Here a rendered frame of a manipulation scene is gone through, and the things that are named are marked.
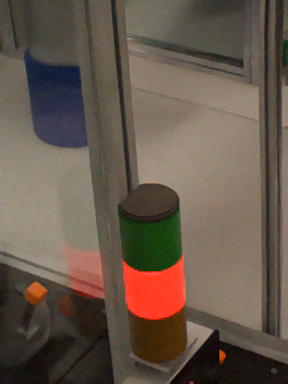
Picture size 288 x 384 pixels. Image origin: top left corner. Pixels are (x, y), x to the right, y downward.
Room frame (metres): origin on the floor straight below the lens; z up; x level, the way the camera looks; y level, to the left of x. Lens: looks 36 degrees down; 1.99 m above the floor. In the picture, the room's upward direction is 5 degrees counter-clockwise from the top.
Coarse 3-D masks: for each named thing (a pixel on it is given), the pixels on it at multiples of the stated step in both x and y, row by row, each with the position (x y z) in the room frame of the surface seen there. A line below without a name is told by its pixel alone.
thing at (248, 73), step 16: (256, 0) 1.93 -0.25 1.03; (256, 16) 1.93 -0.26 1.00; (256, 32) 1.93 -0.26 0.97; (128, 48) 2.10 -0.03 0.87; (144, 48) 2.07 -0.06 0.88; (160, 48) 2.05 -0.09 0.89; (176, 48) 2.05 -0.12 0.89; (256, 48) 1.93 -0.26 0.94; (176, 64) 2.03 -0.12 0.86; (192, 64) 2.01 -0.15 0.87; (208, 64) 1.99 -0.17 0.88; (224, 64) 1.97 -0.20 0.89; (240, 64) 1.96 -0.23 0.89; (256, 64) 1.93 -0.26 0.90; (240, 80) 1.95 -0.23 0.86; (256, 80) 1.93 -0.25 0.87
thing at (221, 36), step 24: (144, 0) 2.08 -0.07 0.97; (168, 0) 2.05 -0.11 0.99; (192, 0) 2.02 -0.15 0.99; (216, 0) 1.99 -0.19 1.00; (240, 0) 1.97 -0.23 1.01; (144, 24) 2.09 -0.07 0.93; (168, 24) 2.06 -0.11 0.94; (192, 24) 2.02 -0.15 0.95; (216, 24) 2.00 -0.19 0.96; (240, 24) 1.97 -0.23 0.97; (192, 48) 2.03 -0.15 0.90; (216, 48) 2.00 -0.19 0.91; (240, 48) 1.97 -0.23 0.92
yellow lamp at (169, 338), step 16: (128, 320) 0.81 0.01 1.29; (144, 320) 0.79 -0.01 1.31; (160, 320) 0.79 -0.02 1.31; (176, 320) 0.80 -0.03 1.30; (144, 336) 0.79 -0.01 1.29; (160, 336) 0.79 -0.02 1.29; (176, 336) 0.80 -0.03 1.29; (144, 352) 0.80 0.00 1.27; (160, 352) 0.79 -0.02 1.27; (176, 352) 0.80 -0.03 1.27
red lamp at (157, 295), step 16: (128, 272) 0.80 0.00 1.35; (144, 272) 0.79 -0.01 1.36; (160, 272) 0.79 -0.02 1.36; (176, 272) 0.80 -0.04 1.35; (128, 288) 0.80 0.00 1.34; (144, 288) 0.79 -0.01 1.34; (160, 288) 0.79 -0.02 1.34; (176, 288) 0.80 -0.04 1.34; (128, 304) 0.81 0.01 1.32; (144, 304) 0.79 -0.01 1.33; (160, 304) 0.79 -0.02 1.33; (176, 304) 0.80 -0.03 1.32
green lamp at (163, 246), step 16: (128, 224) 0.80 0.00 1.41; (144, 224) 0.79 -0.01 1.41; (160, 224) 0.79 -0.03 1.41; (176, 224) 0.80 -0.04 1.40; (128, 240) 0.80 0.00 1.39; (144, 240) 0.79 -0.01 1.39; (160, 240) 0.79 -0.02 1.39; (176, 240) 0.80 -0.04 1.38; (128, 256) 0.80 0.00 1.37; (144, 256) 0.79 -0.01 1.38; (160, 256) 0.79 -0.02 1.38; (176, 256) 0.80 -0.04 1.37
